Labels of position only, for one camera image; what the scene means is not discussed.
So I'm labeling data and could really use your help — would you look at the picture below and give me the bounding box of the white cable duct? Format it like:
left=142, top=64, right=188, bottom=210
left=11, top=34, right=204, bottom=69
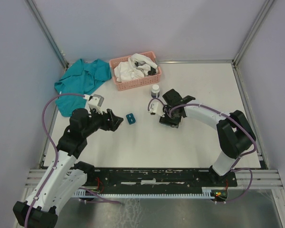
left=72, top=186, right=217, bottom=198

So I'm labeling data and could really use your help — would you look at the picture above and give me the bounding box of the pink plastic basket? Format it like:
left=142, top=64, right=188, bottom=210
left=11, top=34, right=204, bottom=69
left=109, top=51, right=162, bottom=91

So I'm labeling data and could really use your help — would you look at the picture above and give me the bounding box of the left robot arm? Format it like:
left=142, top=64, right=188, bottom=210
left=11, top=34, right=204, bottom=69
left=13, top=108, right=124, bottom=228

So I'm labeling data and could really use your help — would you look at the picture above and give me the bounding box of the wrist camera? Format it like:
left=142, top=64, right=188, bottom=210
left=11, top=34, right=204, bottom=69
left=84, top=94, right=104, bottom=114
left=148, top=102, right=165, bottom=117

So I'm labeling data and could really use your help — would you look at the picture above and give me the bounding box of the black item in basket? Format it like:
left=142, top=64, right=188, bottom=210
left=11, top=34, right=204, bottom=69
left=145, top=67, right=158, bottom=76

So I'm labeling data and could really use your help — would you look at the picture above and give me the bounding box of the aluminium frame post left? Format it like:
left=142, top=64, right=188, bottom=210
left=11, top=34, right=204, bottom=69
left=25, top=0, right=69, bottom=69

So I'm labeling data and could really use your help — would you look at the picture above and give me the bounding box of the white cap pill bottle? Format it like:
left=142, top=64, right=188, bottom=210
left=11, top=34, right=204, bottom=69
left=151, top=84, right=160, bottom=98

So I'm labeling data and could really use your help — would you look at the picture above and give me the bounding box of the aluminium frame post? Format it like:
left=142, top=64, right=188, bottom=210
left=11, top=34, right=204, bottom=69
left=25, top=0, right=69, bottom=69
left=233, top=0, right=276, bottom=67

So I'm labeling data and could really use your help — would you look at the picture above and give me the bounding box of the teal pill box left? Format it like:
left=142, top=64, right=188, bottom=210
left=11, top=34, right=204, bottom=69
left=126, top=113, right=136, bottom=125

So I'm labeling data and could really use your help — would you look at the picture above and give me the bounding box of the aluminium frame post right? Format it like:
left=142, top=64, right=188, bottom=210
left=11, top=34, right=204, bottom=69
left=233, top=0, right=276, bottom=67

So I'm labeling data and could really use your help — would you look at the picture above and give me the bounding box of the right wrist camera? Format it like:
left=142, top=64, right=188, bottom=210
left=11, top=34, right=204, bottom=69
left=148, top=102, right=165, bottom=117

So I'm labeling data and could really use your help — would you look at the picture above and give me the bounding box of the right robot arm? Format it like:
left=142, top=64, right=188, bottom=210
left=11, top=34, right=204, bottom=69
left=160, top=89, right=257, bottom=186

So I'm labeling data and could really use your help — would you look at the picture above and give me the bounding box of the teal shirt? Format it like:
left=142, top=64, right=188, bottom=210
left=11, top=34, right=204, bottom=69
left=54, top=59, right=112, bottom=117

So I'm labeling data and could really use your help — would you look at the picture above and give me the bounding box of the white cloth in basket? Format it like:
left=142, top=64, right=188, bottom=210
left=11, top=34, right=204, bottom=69
left=114, top=53, right=159, bottom=83

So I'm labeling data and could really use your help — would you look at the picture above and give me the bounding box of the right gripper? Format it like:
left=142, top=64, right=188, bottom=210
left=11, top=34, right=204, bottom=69
left=159, top=104, right=181, bottom=128

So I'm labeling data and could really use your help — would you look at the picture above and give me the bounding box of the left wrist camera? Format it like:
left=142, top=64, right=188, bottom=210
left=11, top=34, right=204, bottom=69
left=84, top=94, right=104, bottom=114

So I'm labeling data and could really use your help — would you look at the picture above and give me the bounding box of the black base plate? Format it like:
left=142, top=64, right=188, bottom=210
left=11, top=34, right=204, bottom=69
left=84, top=168, right=238, bottom=190

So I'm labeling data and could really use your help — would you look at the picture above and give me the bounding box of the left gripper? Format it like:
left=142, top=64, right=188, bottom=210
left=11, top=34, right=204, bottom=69
left=83, top=106, right=124, bottom=137

